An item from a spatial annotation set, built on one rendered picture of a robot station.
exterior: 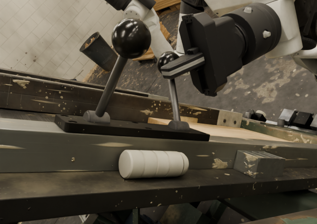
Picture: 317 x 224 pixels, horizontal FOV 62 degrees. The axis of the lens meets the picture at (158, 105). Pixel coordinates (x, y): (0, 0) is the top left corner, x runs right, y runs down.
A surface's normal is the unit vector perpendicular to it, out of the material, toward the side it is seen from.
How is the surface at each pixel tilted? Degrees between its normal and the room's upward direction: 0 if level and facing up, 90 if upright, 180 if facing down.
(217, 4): 68
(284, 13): 85
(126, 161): 31
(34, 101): 90
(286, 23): 85
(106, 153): 90
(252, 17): 52
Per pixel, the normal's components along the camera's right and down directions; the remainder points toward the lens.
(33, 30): 0.59, 0.08
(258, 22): 0.35, -0.28
